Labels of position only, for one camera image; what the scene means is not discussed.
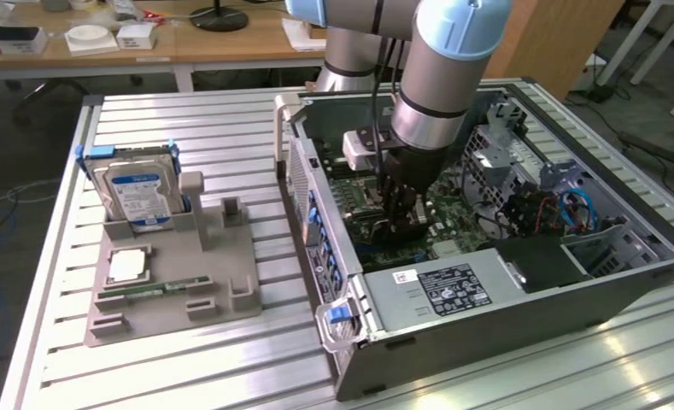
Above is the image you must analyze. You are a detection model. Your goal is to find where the grey parts rack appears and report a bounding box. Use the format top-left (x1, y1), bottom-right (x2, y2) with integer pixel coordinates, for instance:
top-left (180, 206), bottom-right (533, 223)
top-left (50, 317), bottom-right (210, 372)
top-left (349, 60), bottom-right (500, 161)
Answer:
top-left (82, 170), bottom-right (262, 349)

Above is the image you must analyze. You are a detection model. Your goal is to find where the white round dish on box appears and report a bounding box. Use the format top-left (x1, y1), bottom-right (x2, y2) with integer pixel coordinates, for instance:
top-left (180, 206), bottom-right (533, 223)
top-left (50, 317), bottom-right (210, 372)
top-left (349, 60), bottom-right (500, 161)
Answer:
top-left (64, 24), bottom-right (121, 58)

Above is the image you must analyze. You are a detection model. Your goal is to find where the green motherboard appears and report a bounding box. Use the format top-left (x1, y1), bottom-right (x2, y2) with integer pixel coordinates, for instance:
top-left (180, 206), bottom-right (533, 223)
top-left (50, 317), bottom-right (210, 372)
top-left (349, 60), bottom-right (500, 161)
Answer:
top-left (317, 144), bottom-right (491, 274)

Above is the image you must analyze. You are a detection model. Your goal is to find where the white table frame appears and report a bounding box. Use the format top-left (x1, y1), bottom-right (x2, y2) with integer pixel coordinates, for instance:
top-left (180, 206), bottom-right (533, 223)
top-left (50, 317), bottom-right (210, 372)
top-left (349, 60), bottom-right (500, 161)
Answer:
top-left (595, 0), bottom-right (674, 117)

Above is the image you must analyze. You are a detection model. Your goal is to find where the silver CPU chip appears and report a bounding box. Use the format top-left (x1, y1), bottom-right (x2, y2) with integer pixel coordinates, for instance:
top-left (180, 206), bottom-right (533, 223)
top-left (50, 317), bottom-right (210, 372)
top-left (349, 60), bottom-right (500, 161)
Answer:
top-left (106, 251), bottom-right (146, 283)

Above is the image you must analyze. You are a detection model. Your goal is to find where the silver finned heatsink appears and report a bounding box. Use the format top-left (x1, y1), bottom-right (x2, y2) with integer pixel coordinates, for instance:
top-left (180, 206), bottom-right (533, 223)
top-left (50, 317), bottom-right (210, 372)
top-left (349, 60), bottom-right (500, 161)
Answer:
top-left (432, 241), bottom-right (465, 258)

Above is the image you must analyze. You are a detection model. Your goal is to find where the silver disk bay bracket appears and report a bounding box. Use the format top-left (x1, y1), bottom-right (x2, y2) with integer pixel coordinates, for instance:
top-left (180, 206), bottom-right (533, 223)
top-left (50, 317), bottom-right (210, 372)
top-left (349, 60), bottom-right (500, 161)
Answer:
top-left (560, 213), bottom-right (663, 279)

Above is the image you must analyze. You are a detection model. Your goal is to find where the hard disk with blue caddy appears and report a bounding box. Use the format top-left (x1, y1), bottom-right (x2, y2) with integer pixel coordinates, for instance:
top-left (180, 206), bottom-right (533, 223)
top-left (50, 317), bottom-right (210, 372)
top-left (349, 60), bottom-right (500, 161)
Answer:
top-left (74, 138), bottom-right (192, 234)

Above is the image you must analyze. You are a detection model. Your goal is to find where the red wire bundle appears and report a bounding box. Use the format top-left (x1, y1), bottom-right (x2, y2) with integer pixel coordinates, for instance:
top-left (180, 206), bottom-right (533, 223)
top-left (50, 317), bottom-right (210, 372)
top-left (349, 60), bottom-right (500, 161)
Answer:
top-left (517, 191), bottom-right (560, 235)

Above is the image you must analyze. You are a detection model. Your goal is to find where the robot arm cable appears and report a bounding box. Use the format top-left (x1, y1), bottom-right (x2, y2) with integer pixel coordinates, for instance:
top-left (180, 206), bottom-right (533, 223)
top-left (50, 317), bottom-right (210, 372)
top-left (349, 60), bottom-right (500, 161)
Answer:
top-left (368, 37), bottom-right (404, 183)

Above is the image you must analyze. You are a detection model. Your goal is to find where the installed green RAM stick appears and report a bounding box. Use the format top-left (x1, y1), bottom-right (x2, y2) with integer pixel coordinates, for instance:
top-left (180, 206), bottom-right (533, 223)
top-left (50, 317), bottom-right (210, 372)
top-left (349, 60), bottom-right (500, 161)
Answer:
top-left (347, 204), bottom-right (433, 224)

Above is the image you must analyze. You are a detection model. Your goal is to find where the wooden desk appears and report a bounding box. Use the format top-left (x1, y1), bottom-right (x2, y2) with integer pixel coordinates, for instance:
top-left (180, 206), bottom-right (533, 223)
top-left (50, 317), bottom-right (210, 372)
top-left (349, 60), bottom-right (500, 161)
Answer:
top-left (0, 0), bottom-right (485, 83)

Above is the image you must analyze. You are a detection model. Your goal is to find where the CPU socket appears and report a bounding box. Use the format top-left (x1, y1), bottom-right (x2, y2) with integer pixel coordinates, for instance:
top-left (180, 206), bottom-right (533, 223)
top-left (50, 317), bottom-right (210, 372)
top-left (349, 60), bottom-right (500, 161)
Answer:
top-left (356, 176), bottom-right (388, 208)

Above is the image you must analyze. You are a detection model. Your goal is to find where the black power adapter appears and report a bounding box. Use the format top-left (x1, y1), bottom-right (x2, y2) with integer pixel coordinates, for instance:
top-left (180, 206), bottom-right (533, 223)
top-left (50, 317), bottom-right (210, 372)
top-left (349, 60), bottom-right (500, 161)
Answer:
top-left (563, 83), bottom-right (620, 106)

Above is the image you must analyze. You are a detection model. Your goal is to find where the open grey PC case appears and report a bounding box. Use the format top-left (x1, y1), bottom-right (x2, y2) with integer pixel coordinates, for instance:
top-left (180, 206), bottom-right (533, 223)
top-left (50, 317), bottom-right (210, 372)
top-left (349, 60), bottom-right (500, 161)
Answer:
top-left (272, 83), bottom-right (674, 402)

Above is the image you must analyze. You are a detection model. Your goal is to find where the black monitor stand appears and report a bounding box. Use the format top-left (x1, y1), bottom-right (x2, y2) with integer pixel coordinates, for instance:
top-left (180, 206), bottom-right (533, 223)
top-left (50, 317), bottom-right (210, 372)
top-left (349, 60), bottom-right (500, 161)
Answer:
top-left (189, 0), bottom-right (250, 33)

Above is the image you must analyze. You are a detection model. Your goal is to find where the grey power supply unit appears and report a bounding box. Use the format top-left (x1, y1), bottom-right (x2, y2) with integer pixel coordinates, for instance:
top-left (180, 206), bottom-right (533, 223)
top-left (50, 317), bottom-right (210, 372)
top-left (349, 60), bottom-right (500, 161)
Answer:
top-left (361, 249), bottom-right (528, 334)

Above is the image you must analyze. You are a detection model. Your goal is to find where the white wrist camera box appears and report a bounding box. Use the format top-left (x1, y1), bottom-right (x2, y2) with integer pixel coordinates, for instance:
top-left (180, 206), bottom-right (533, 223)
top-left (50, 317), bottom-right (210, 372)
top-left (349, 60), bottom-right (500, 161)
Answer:
top-left (340, 130), bottom-right (387, 173)

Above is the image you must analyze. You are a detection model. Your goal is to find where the blue data wire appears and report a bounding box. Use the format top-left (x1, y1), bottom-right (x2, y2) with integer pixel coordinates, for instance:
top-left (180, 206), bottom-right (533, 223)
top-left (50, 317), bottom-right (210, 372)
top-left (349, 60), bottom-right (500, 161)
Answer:
top-left (556, 187), bottom-right (600, 235)

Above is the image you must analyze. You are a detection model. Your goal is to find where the perforated metal disk bay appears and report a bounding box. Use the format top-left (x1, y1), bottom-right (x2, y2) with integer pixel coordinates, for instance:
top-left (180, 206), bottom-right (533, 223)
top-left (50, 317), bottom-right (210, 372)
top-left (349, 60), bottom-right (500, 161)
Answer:
top-left (460, 102), bottom-right (548, 207)

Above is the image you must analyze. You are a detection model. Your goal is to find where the black NVIDIA graphics card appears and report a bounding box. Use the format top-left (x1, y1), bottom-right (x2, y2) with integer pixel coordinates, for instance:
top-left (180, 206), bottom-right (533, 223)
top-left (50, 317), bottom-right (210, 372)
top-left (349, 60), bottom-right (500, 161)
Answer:
top-left (361, 217), bottom-right (432, 248)

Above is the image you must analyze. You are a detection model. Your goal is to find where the white paper stack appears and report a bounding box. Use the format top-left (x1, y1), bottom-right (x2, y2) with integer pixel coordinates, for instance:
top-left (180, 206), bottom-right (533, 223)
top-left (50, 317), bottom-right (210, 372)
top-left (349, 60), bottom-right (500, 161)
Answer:
top-left (281, 16), bottom-right (329, 53)

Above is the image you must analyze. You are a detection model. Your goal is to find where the black chair base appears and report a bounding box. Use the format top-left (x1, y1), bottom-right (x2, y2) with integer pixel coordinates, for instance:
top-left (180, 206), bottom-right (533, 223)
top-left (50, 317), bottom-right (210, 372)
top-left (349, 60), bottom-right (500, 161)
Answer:
top-left (4, 74), bottom-right (145, 127)

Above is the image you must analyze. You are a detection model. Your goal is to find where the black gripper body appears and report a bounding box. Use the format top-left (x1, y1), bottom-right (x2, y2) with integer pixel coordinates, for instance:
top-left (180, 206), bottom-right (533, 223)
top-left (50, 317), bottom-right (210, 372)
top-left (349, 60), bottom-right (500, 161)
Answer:
top-left (379, 144), bottom-right (447, 204)

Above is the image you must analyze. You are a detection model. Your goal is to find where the black plastic shroud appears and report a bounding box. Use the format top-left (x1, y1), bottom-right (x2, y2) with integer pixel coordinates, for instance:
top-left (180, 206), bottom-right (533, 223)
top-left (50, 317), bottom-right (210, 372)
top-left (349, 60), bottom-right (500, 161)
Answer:
top-left (492, 236), bottom-right (595, 295)

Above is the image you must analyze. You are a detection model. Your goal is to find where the blue case latch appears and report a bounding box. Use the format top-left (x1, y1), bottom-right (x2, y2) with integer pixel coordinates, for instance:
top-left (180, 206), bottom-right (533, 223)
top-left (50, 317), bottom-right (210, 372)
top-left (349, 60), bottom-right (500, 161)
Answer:
top-left (324, 306), bottom-right (352, 329)

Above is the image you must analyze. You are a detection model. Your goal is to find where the white box with dark lid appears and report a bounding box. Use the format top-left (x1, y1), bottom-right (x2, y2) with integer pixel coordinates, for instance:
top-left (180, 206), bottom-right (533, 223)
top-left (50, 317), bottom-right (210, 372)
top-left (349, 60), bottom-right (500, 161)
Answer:
top-left (0, 26), bottom-right (50, 56)

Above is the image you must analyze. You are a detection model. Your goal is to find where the white labelled box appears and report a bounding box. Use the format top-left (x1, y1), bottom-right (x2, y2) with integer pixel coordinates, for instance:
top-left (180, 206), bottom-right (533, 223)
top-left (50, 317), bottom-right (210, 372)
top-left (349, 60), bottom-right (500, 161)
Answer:
top-left (113, 23), bottom-right (160, 51)

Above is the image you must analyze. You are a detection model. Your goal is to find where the wooden cabinet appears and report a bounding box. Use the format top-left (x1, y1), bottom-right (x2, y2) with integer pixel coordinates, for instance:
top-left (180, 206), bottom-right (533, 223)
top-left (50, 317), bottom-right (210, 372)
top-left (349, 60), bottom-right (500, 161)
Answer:
top-left (483, 0), bottom-right (628, 102)

